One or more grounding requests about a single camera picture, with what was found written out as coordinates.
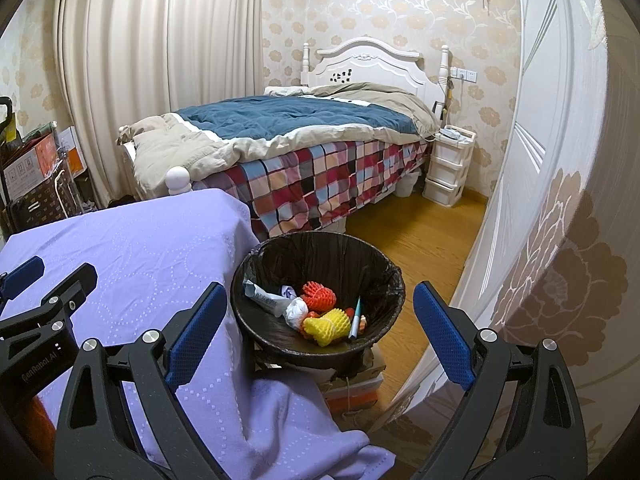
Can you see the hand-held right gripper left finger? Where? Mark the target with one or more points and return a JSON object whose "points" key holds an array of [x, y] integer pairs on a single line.
{"points": [[197, 335]]}

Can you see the white bed headboard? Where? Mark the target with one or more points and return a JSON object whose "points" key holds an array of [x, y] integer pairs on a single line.
{"points": [[370, 60]]}

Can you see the black patterned crate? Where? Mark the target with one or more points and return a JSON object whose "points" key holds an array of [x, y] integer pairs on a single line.
{"points": [[45, 202]]}

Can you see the white plastic bag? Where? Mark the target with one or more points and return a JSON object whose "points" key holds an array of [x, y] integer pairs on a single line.
{"points": [[296, 312]]}

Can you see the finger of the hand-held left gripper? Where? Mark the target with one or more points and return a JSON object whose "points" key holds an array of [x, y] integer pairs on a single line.
{"points": [[22, 276], [72, 292]]}

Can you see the yellow foam fruit net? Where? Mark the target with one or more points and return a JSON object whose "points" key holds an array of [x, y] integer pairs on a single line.
{"points": [[327, 327]]}

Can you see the checkered bed sheet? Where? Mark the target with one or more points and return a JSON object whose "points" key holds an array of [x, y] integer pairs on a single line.
{"points": [[325, 180]]}

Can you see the blue and beige duvet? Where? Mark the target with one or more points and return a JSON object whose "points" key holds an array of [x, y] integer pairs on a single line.
{"points": [[300, 115]]}

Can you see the bin with black liner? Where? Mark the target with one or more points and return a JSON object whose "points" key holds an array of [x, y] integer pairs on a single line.
{"points": [[320, 260]]}

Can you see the white bedpost knob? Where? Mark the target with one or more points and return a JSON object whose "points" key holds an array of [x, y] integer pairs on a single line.
{"points": [[178, 180]]}

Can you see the white plastic drawer unit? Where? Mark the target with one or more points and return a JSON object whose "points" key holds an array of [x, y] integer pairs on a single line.
{"points": [[447, 170]]}

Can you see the cream curtain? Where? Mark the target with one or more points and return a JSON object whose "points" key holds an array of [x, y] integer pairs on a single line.
{"points": [[150, 60]]}

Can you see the white panelled door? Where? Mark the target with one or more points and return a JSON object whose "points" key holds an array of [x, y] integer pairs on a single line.
{"points": [[540, 85]]}

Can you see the purple tablecloth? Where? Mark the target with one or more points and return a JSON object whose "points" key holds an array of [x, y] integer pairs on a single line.
{"points": [[150, 250]]}

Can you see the white wall socket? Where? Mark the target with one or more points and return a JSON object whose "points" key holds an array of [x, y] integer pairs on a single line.
{"points": [[463, 74]]}

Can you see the white and teal toothpaste tube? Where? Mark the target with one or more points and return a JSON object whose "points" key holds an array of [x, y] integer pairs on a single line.
{"points": [[355, 320]]}

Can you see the purple-white wrapper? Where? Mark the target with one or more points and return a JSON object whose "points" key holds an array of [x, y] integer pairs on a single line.
{"points": [[289, 292]]}

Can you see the beige pillow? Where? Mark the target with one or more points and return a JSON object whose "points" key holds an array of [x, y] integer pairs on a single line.
{"points": [[287, 90]]}

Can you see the white and blue packet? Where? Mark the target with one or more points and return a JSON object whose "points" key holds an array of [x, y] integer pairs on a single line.
{"points": [[262, 300]]}

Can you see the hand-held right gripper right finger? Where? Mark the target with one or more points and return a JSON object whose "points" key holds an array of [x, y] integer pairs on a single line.
{"points": [[442, 335]]}

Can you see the cardboard box with orange print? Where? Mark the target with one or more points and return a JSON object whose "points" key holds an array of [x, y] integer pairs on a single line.
{"points": [[350, 390]]}

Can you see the small white waste bin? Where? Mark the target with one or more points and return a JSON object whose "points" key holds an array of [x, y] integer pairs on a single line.
{"points": [[407, 184]]}

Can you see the orange foam fruit net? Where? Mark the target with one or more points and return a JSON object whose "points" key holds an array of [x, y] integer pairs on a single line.
{"points": [[320, 296]]}

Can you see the orange and white box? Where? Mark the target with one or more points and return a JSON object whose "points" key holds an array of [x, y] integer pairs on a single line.
{"points": [[70, 152]]}

